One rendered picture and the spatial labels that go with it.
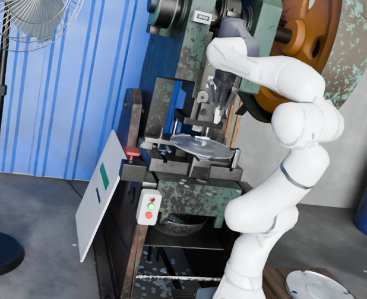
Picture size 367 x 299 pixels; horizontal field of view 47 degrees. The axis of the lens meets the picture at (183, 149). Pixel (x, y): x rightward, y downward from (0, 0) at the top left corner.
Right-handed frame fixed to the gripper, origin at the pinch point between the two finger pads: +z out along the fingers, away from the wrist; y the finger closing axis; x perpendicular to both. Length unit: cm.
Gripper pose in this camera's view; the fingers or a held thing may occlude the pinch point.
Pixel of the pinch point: (218, 114)
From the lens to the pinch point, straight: 166.7
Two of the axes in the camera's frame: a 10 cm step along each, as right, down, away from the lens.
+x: 5.0, -4.8, 7.2
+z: -0.9, 8.0, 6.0
